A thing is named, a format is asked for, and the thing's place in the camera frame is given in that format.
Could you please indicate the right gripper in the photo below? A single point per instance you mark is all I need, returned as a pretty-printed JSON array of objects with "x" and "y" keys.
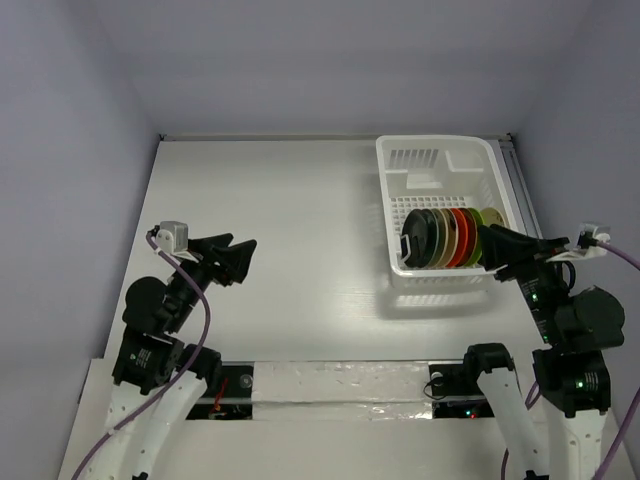
[{"x": 523, "y": 256}]

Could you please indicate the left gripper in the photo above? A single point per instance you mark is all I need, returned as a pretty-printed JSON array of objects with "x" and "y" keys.
[{"x": 234, "y": 258}]

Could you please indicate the cream floral plate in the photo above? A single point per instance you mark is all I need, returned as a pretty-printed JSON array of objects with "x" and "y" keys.
[{"x": 492, "y": 217}]

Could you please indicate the lime green plate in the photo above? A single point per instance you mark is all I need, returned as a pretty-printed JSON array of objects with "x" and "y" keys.
[{"x": 476, "y": 253}]

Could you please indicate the orange plate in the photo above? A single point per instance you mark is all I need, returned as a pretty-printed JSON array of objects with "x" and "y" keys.
[{"x": 464, "y": 247}]

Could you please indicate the beige plate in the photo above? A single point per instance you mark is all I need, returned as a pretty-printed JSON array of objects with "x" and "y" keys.
[{"x": 447, "y": 237}]

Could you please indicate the black plate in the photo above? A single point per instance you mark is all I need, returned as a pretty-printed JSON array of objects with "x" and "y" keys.
[{"x": 414, "y": 237}]

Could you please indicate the yellow patterned dark plate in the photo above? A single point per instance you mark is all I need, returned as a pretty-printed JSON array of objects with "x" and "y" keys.
[{"x": 471, "y": 217}]

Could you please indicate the tan brown plate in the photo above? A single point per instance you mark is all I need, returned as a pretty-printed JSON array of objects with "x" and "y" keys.
[{"x": 452, "y": 237}]

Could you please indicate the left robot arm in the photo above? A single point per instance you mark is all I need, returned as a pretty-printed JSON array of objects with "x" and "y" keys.
[{"x": 163, "y": 366}]

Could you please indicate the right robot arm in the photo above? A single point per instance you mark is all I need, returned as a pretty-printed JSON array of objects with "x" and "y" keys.
[{"x": 570, "y": 371}]

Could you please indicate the white plastic dish rack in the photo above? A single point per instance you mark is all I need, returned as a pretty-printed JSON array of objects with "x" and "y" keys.
[{"x": 450, "y": 171}]

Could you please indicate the foil taped strip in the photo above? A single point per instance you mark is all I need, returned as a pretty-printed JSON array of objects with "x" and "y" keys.
[{"x": 340, "y": 391}]

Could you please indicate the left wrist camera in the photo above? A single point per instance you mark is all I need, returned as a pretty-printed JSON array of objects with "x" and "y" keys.
[{"x": 171, "y": 237}]

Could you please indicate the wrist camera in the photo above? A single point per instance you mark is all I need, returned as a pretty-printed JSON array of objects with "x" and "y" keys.
[
  {"x": 587, "y": 245},
  {"x": 171, "y": 237}
]

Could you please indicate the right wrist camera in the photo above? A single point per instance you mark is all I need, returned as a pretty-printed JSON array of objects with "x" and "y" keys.
[{"x": 587, "y": 245}]

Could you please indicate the aluminium rail right side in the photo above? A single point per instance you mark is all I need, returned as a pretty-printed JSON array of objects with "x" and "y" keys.
[{"x": 519, "y": 192}]

